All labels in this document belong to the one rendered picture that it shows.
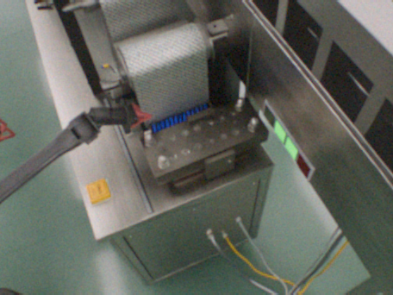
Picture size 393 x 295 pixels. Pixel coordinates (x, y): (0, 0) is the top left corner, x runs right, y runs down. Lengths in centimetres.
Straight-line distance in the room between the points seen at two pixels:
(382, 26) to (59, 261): 202
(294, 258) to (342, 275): 26
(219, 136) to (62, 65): 84
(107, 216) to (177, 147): 33
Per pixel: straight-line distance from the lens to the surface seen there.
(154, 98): 121
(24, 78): 320
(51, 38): 194
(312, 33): 96
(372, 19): 70
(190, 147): 123
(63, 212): 243
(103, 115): 117
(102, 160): 142
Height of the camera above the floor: 208
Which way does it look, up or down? 59 degrees down
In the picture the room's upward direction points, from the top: 8 degrees counter-clockwise
